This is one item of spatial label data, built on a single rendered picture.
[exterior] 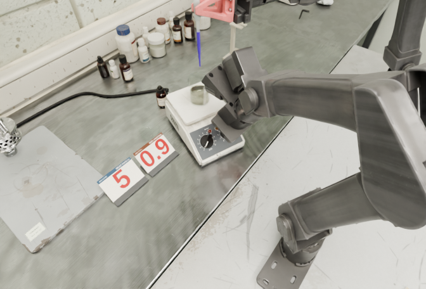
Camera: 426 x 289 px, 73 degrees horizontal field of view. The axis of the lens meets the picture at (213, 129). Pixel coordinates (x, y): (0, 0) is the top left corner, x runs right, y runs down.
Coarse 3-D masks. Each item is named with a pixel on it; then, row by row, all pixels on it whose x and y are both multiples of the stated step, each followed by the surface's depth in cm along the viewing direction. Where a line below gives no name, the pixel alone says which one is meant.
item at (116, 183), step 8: (120, 168) 66; (128, 168) 67; (136, 168) 68; (112, 176) 65; (120, 176) 66; (128, 176) 66; (136, 176) 67; (104, 184) 63; (112, 184) 64; (120, 184) 65; (128, 184) 66; (112, 192) 64; (120, 192) 65
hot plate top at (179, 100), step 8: (184, 88) 76; (168, 96) 74; (176, 96) 74; (184, 96) 74; (176, 104) 72; (184, 104) 72; (208, 104) 72; (216, 104) 72; (224, 104) 72; (176, 112) 71; (184, 112) 70; (192, 112) 70; (200, 112) 70; (208, 112) 70; (216, 112) 71; (184, 120) 69; (192, 120) 69
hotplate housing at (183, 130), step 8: (168, 104) 75; (168, 112) 77; (176, 120) 72; (200, 120) 71; (208, 120) 71; (176, 128) 75; (184, 128) 70; (192, 128) 70; (184, 136) 71; (192, 144) 69; (240, 144) 72; (192, 152) 71; (224, 152) 70; (200, 160) 68; (208, 160) 69
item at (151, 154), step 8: (160, 136) 72; (152, 144) 71; (160, 144) 72; (168, 144) 73; (144, 152) 69; (152, 152) 70; (160, 152) 71; (168, 152) 72; (144, 160) 69; (152, 160) 70
